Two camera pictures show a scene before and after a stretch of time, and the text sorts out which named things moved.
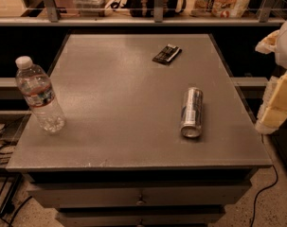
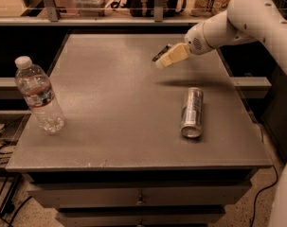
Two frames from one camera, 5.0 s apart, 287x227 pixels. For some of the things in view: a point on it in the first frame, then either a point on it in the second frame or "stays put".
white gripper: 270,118 to 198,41
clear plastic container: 89,1 stays put
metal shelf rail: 264,19 stays put
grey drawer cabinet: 121,160 stays put
